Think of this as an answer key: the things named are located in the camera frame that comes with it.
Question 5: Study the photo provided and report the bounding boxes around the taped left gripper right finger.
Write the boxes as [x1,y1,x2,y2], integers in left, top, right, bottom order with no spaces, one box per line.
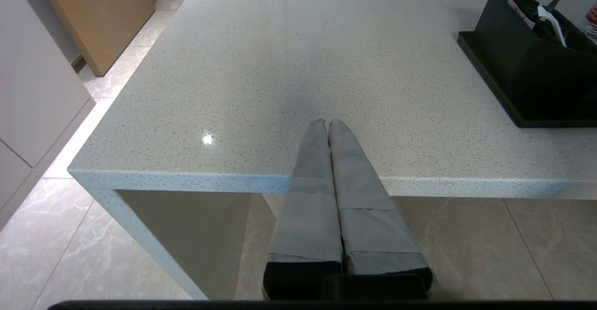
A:
[328,118,434,300]

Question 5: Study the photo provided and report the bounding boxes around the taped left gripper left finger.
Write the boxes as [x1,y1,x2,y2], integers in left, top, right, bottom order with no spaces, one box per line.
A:
[262,118,345,300]

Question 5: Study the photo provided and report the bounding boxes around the clear water bottle red cap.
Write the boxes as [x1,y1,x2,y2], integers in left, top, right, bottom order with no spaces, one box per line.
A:
[580,2,597,45]

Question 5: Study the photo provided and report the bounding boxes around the packets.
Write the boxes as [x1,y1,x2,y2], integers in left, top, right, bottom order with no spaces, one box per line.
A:
[515,0,562,21]

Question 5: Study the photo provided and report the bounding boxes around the black rectangular serving tray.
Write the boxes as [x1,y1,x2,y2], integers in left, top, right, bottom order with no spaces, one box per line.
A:
[457,30,597,129]

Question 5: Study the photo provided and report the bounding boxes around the black sachet holder box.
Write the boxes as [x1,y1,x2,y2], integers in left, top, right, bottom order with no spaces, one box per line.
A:
[474,0,597,121]

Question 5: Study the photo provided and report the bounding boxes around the brown coffee sachet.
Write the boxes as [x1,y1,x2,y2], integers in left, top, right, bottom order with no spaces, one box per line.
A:
[506,0,537,30]

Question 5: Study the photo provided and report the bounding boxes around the white paper stick packet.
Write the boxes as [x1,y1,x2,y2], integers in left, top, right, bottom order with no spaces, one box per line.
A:
[536,5,568,48]

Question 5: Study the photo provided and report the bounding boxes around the brown wooden door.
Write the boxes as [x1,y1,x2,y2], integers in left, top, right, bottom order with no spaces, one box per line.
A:
[30,0,160,77]

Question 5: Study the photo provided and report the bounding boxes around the white tall cabinet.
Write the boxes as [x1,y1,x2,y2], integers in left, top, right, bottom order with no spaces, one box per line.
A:
[0,0,97,230]

